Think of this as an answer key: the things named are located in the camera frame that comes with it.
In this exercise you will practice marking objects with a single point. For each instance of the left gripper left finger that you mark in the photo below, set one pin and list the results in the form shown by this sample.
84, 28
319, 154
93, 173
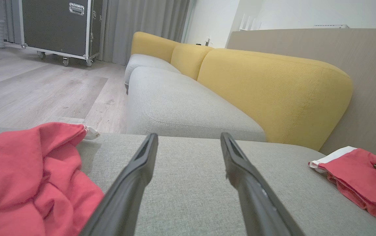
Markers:
125, 190

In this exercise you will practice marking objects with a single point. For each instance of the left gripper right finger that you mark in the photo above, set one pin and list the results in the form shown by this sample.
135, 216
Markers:
253, 203

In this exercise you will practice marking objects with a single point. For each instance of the red shorts white trim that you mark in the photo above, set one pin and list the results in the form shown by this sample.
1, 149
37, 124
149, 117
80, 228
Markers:
355, 183

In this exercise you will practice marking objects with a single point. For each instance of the red Bulls jersey white sleeves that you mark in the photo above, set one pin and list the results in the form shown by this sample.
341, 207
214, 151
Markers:
17, 170

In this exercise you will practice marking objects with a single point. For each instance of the large grey sofa seat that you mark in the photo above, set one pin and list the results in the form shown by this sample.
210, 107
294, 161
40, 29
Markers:
191, 183

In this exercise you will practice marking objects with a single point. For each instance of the grey sofa back cushion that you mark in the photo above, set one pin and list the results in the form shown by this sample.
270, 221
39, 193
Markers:
181, 105

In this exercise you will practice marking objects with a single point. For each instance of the beige wooden partition panel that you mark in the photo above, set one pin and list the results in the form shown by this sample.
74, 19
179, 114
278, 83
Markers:
365, 59

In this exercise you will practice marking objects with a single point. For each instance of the large yellow sofa backrest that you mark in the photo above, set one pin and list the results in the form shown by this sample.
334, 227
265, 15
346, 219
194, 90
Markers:
273, 91

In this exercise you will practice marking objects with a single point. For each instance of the small grey sofa seat cushion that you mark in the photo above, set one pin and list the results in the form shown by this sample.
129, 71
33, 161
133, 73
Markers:
142, 62

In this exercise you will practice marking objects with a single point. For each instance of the small yellow sofa backrest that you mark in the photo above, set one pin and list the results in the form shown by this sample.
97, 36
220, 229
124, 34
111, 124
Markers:
189, 59

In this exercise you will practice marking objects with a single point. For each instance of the long yellow sofa backrest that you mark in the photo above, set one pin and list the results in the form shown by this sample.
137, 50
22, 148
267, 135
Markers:
152, 46

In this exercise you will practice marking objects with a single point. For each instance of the flat white grille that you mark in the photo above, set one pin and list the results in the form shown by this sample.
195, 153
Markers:
330, 26

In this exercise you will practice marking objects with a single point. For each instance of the grey curtain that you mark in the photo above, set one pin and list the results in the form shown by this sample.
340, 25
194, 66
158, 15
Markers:
142, 19

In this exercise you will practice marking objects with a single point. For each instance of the black wheeled flight case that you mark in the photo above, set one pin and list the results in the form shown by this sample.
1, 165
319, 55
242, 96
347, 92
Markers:
53, 26

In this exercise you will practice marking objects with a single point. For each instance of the white objects on partition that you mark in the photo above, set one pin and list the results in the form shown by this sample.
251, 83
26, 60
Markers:
248, 23

